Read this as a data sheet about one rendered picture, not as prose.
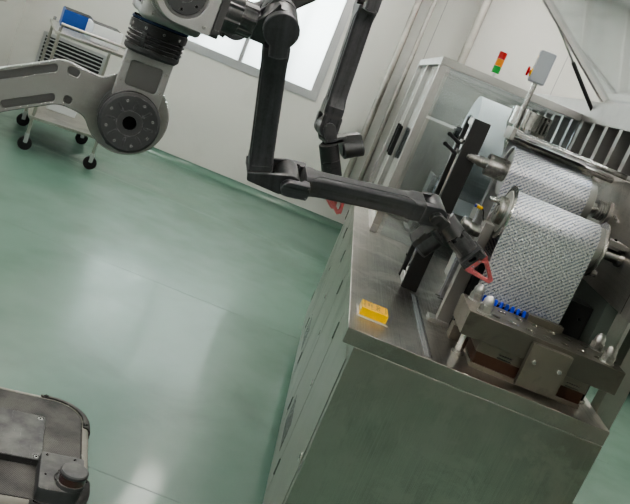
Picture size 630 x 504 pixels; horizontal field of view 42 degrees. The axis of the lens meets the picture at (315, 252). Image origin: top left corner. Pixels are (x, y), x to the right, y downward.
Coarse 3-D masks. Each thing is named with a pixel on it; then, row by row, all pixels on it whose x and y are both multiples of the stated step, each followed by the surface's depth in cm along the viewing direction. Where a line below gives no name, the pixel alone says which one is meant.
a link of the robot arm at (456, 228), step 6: (450, 216) 207; (450, 222) 206; (456, 222) 207; (450, 228) 206; (456, 228) 206; (462, 228) 207; (438, 234) 210; (444, 234) 207; (450, 234) 206; (456, 234) 206; (438, 240) 209; (450, 240) 207
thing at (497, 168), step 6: (492, 156) 233; (498, 156) 235; (492, 162) 233; (498, 162) 233; (504, 162) 233; (510, 162) 234; (486, 168) 233; (492, 168) 233; (498, 168) 233; (504, 168) 233; (486, 174) 235; (492, 174) 234; (498, 174) 233; (504, 174) 233; (498, 180) 236
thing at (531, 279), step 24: (504, 240) 209; (504, 264) 210; (528, 264) 210; (552, 264) 209; (576, 264) 209; (504, 288) 211; (528, 288) 211; (552, 288) 211; (576, 288) 210; (552, 312) 212
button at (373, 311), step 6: (366, 300) 207; (360, 306) 205; (366, 306) 202; (372, 306) 204; (378, 306) 206; (360, 312) 201; (366, 312) 201; (372, 312) 201; (378, 312) 201; (384, 312) 203; (372, 318) 201; (378, 318) 201; (384, 318) 201
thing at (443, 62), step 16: (432, 64) 334; (448, 64) 299; (480, 80) 300; (496, 80) 299; (416, 96) 359; (432, 96) 302; (400, 112) 418; (560, 112) 301; (576, 112) 300; (400, 128) 357; (416, 128) 305; (400, 160) 308; (400, 176) 309
